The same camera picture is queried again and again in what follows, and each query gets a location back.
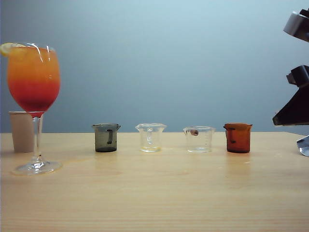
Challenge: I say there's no amber measuring cup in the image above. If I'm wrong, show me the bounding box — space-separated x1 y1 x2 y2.
223 122 254 154

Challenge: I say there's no smoky grey measuring cup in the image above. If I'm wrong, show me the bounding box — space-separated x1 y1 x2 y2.
92 123 122 153

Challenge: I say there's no shiny silver foil object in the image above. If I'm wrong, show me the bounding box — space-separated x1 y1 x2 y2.
296 135 309 159

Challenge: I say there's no beige paper cup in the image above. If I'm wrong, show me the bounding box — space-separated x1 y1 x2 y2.
8 111 44 154

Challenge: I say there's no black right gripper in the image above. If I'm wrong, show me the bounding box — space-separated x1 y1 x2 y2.
272 64 309 128

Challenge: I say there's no clear flared rim measuring cup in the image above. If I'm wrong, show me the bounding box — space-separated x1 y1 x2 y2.
135 123 168 153

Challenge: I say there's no yellow lemon slice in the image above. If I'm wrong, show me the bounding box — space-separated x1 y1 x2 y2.
0 42 28 58

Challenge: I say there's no wine glass with orange drink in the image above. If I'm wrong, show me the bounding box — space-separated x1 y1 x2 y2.
6 43 64 176

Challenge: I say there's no clear graduated measuring cup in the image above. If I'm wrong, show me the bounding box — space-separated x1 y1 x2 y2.
183 126 216 154

